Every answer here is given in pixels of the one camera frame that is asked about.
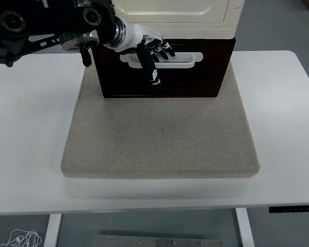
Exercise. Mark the dark wooden drawer housing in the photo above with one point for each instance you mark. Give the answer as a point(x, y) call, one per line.
point(185, 85)

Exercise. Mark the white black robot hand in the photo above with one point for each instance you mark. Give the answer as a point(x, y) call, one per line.
point(134, 36)

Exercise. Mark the beige fabric mat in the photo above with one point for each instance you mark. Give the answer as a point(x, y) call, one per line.
point(159, 139)

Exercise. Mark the black table control panel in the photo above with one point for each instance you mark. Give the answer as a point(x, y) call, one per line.
point(293, 208)

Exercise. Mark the white table leg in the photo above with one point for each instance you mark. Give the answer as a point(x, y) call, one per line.
point(52, 230)
point(245, 229)

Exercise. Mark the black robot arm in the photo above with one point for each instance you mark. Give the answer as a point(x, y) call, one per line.
point(41, 20)

